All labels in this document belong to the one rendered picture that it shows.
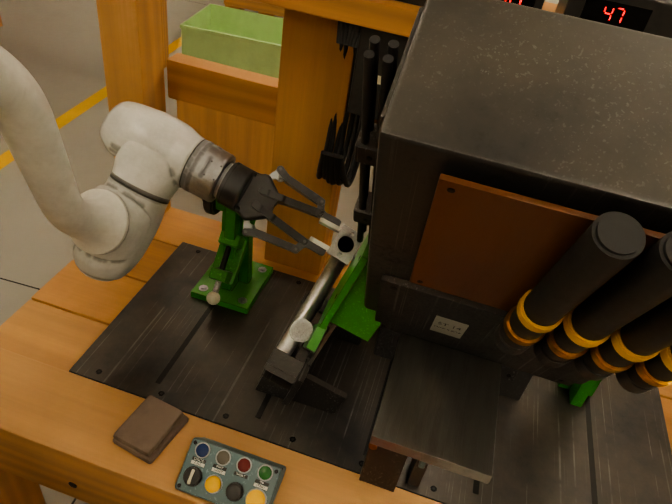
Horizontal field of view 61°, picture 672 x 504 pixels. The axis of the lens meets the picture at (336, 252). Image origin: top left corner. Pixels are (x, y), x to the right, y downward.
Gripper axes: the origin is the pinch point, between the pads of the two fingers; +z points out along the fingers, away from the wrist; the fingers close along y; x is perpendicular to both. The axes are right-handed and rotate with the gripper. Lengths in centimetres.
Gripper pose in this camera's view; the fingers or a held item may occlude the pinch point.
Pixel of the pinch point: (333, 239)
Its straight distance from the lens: 94.7
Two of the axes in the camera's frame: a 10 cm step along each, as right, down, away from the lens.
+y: 4.7, -8.8, 1.0
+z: 8.8, 4.8, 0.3
